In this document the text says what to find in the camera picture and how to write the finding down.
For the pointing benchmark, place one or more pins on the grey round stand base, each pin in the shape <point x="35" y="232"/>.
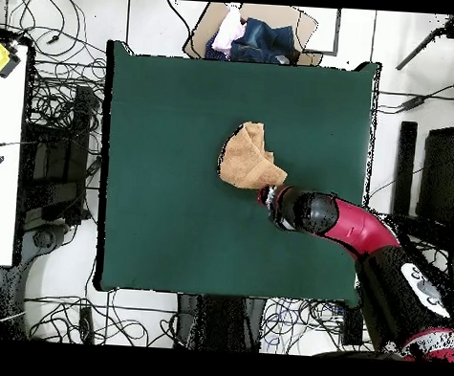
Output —
<point x="44" y="238"/>

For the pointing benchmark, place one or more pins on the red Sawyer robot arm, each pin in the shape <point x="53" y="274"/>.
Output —
<point x="358" y="226"/>

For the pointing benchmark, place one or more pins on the orange terry towel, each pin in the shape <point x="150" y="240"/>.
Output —
<point x="244" y="162"/>

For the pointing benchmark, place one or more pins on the blue denim jeans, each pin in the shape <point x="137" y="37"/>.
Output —
<point x="266" y="41"/>

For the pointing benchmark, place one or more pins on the brown cardboard box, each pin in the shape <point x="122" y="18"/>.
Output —
<point x="277" y="14"/>

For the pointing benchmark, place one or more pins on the dark green table cloth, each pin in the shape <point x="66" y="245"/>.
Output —
<point x="163" y="230"/>

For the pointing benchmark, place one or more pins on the black flat panel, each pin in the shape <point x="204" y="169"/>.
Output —
<point x="440" y="170"/>

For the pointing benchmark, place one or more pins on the black equipment stand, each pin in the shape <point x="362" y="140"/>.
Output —
<point x="81" y="129"/>

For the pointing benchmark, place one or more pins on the black upright bar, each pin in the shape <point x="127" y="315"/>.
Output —
<point x="406" y="164"/>

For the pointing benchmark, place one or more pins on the black power strip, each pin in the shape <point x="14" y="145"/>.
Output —
<point x="86" y="325"/>

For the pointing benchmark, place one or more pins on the black rectangular box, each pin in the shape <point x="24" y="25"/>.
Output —
<point x="352" y="326"/>

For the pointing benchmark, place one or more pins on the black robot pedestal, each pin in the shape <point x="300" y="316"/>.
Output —
<point x="187" y="312"/>

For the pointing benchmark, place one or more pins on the pink garment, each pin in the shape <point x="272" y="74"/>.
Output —
<point x="229" y="31"/>

